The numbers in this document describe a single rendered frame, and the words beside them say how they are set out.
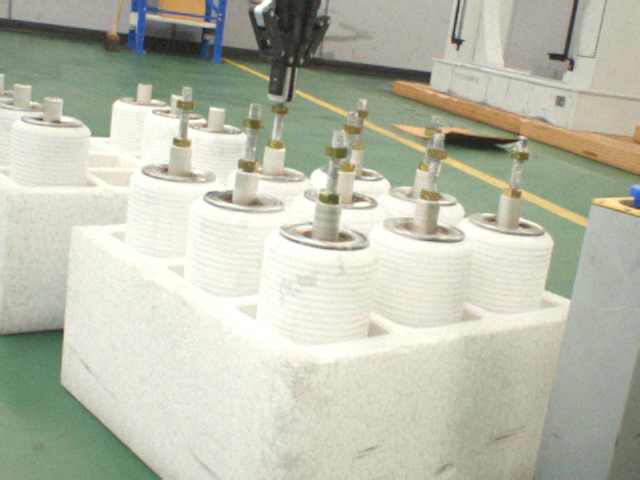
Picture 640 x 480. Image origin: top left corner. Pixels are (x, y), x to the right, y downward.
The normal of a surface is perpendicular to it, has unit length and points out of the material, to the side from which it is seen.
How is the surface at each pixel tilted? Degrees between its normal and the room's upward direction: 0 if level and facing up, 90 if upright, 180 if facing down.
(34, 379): 0
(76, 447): 0
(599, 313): 90
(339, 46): 90
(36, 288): 90
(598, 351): 90
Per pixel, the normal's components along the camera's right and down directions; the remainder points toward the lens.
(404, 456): 0.62, 0.27
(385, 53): 0.29, 0.27
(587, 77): -0.95, -0.06
